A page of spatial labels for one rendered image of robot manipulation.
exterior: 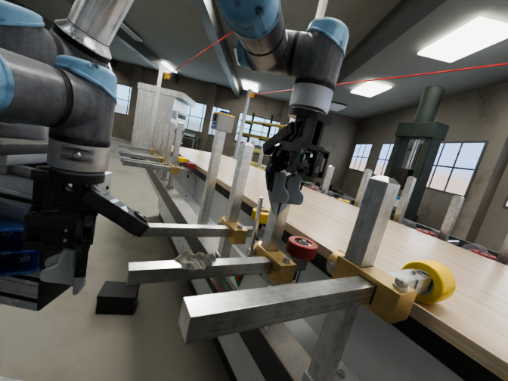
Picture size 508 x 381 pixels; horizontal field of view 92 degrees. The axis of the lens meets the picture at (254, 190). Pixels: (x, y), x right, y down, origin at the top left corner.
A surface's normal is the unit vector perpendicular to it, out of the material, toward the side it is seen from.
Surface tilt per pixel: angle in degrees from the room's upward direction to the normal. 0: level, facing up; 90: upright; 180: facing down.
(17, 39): 90
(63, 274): 93
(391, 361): 90
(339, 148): 90
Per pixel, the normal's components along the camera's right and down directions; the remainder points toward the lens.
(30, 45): 0.96, 0.22
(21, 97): 0.87, 0.44
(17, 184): -0.01, 0.18
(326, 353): -0.85, -0.11
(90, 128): 0.72, 0.29
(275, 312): 0.48, 0.27
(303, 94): -0.53, 0.03
